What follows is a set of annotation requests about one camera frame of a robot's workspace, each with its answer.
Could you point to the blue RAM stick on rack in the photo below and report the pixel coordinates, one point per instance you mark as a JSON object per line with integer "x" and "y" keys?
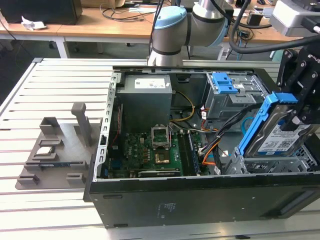
{"x": 55, "y": 165}

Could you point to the square motherboard chip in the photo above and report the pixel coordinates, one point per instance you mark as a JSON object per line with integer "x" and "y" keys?
{"x": 162, "y": 158}

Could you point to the blue RAM stick in slot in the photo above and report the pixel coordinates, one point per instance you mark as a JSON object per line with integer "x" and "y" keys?
{"x": 194, "y": 155}

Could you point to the grey Dell power supply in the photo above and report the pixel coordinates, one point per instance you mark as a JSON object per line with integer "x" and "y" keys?
{"x": 145, "y": 107}

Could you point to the black graphics card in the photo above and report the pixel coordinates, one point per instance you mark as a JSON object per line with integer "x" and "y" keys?
{"x": 160, "y": 173}

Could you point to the silver CPU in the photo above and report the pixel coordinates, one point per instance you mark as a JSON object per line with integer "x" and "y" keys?
{"x": 44, "y": 150}

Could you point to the green motherboard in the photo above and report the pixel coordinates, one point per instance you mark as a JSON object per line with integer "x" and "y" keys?
{"x": 135, "y": 150}

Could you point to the grey parts rack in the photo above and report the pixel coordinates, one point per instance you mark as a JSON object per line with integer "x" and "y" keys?
{"x": 70, "y": 150}

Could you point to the brown cardboard box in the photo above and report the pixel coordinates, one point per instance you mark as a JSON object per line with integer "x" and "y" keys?
{"x": 105, "y": 3}

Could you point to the metal disk bay cage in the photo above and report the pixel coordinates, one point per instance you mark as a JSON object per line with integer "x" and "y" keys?
{"x": 225, "y": 105}

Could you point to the black RAM slot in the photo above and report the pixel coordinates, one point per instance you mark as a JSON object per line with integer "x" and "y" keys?
{"x": 184, "y": 152}

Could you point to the crumpled white paper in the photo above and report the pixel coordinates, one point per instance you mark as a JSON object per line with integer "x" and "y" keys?
{"x": 33, "y": 24}

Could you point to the grey wrist camera housing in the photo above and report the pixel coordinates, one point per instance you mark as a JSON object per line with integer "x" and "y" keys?
{"x": 287, "y": 20}

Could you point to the metal lower disk bay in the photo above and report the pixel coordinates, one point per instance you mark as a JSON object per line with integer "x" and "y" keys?
{"x": 262, "y": 165}

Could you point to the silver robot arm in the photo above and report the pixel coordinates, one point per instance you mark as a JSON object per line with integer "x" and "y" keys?
{"x": 170, "y": 37}

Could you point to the open black PC case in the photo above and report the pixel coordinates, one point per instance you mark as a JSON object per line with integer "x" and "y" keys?
{"x": 200, "y": 200}

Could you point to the black box on desk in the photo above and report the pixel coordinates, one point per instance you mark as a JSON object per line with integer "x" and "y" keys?
{"x": 40, "y": 11}

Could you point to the hard disk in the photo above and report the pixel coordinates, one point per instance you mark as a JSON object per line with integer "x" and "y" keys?
{"x": 270, "y": 135}

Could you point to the wooden desk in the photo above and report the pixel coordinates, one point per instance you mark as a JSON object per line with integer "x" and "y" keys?
{"x": 100, "y": 30}

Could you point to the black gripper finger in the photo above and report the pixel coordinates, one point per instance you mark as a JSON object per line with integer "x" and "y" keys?
{"x": 287, "y": 72}
{"x": 308, "y": 105}

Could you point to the blue plastic bay latch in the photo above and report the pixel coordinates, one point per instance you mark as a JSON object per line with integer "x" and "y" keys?
{"x": 222, "y": 82}

